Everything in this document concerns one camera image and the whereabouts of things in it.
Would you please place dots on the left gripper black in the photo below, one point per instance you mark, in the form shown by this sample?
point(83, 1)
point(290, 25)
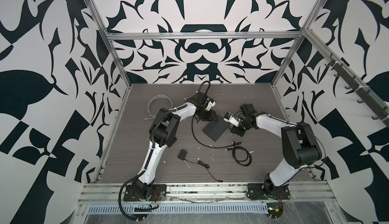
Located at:
point(212, 117)

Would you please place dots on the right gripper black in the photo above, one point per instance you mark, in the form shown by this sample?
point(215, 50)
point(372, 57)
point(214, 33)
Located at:
point(236, 131)

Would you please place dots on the black network switch box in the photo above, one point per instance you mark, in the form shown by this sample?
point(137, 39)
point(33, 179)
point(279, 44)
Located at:
point(214, 130)

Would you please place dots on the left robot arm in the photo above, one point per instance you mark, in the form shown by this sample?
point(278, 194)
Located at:
point(162, 136)

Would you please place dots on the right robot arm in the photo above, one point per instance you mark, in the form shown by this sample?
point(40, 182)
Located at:
point(300, 148)

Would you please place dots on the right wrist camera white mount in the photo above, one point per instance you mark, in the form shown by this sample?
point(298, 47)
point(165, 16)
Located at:
point(230, 118)

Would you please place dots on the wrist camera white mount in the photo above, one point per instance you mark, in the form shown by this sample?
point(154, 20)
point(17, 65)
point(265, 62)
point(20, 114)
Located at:
point(210, 104)
point(230, 118)

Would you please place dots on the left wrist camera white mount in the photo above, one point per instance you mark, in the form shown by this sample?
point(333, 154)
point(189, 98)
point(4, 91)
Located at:
point(210, 104)

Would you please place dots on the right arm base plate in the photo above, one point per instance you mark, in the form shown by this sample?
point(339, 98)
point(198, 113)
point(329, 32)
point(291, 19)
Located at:
point(263, 191)

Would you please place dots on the white slotted cable duct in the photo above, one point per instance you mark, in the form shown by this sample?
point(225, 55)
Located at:
point(184, 208)

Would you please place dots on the aluminium frame crossbar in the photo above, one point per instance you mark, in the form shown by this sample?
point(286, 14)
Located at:
point(202, 35)

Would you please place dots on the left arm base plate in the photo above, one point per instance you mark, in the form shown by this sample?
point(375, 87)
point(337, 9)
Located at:
point(150, 192)

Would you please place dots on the wall hook rack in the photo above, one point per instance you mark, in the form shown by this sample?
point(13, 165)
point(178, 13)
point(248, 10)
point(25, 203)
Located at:
point(356, 85)

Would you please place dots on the front aluminium rail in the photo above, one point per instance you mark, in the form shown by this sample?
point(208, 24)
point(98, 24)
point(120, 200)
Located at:
point(211, 191)

